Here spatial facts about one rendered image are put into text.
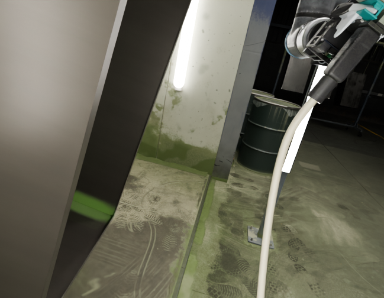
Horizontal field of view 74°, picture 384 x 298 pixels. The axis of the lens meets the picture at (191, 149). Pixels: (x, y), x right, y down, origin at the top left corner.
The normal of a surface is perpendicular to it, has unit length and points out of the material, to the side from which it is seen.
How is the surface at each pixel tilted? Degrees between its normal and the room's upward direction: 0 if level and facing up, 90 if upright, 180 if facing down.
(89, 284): 0
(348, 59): 90
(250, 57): 90
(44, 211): 90
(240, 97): 90
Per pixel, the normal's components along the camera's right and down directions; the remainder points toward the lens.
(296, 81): -0.16, 0.18
